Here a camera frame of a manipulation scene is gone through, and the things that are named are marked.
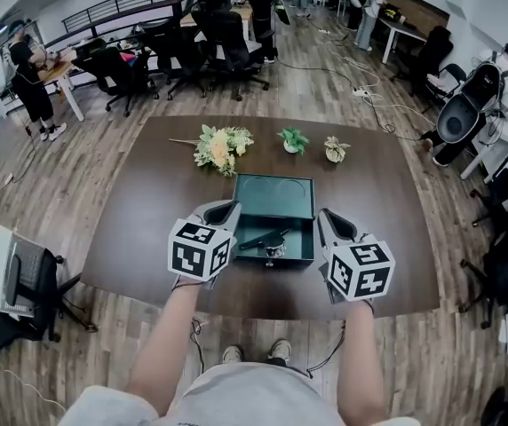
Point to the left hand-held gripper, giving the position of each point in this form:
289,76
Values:
192,255

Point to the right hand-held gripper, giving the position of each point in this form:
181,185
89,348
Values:
360,275

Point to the gold metal tool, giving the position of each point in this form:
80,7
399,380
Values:
263,240

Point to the dark green drawer box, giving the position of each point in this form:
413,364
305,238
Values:
276,198

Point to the person's left forearm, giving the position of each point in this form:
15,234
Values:
165,344

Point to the person's right forearm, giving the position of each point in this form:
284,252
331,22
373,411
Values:
358,362

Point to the person's left shoe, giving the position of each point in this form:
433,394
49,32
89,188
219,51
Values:
233,354

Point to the person's shoe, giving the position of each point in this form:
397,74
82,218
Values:
280,349
233,354

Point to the person's right shoe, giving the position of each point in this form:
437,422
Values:
280,349

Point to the artificial yellow flower bouquet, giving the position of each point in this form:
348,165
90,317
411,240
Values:
218,147

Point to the person's black trousers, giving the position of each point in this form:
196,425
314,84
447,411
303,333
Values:
287,366

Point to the small beige potted plant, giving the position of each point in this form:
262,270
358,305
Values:
336,149

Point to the small green potted plant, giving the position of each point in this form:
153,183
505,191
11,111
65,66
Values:
293,140

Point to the person's grey shirt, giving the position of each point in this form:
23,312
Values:
258,399

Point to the black grey backpack shell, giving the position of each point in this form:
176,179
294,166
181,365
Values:
456,122

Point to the white power strip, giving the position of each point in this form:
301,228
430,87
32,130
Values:
362,92

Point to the white boxy device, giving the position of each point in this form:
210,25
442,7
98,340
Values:
1,264

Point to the wooden top white desk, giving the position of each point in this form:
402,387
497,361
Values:
56,71

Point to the dark top white desk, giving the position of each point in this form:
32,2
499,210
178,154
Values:
402,28

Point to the black white backpack shell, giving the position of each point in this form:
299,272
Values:
280,9

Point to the black metal railing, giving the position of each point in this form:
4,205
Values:
112,2

